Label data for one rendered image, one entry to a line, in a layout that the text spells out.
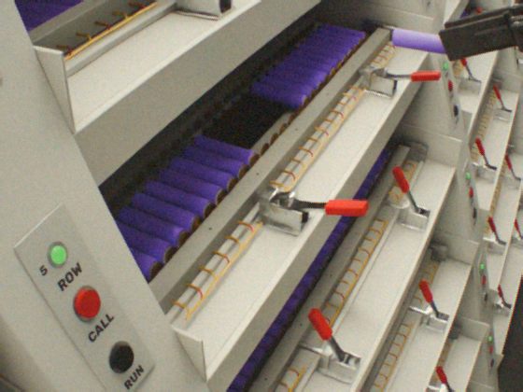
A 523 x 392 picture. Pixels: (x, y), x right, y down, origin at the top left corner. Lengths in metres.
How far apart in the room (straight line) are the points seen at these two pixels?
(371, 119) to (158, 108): 0.34
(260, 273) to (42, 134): 0.24
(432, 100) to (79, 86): 0.63
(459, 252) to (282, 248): 0.59
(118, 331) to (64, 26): 0.21
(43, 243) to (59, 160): 0.05
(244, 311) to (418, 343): 0.51
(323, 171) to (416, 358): 0.41
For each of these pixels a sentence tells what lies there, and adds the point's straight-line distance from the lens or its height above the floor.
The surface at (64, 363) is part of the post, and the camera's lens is 0.34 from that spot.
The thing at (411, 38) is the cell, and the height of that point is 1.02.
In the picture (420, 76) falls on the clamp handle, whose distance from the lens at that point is 0.72.
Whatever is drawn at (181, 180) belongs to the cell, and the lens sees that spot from 0.56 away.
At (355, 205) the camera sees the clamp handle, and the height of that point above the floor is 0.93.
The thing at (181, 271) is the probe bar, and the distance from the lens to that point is 0.47.
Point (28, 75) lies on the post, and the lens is 0.32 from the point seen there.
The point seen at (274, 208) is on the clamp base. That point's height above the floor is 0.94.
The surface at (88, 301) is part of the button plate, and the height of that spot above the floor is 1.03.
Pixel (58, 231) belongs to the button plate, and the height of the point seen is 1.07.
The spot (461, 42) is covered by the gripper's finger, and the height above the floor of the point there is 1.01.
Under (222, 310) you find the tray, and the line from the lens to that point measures 0.47.
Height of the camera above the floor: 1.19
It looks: 27 degrees down
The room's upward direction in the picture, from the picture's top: 21 degrees counter-clockwise
